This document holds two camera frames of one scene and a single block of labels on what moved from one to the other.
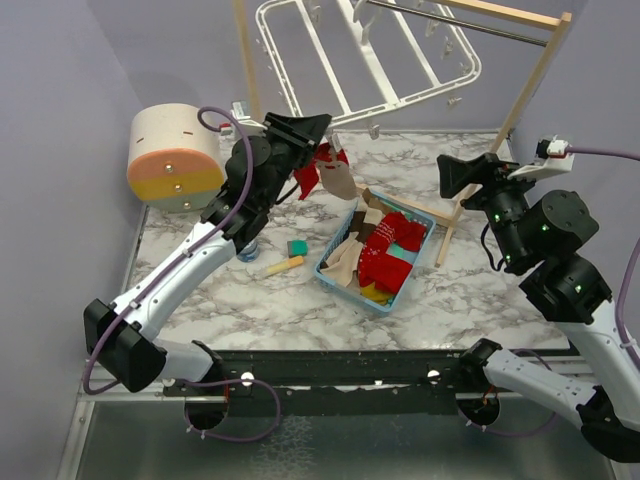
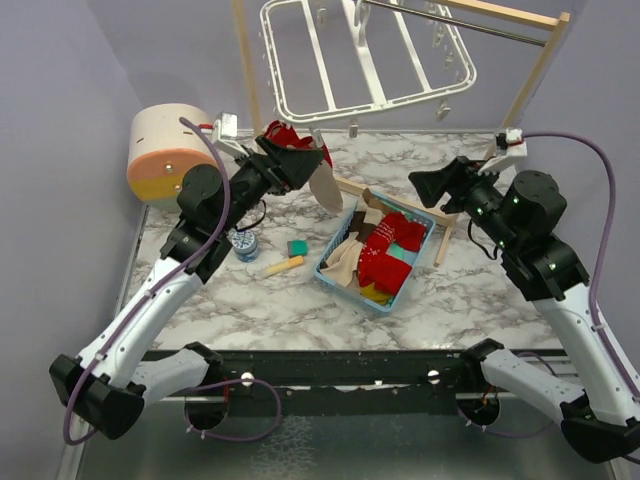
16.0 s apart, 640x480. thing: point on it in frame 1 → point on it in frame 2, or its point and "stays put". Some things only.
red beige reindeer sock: [336, 172] → [324, 185]
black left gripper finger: [305, 131] → [296, 164]
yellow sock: [371, 293] stays put
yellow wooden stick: [286, 264] stays put
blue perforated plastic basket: [351, 293] stays put
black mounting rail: [334, 382] stays put
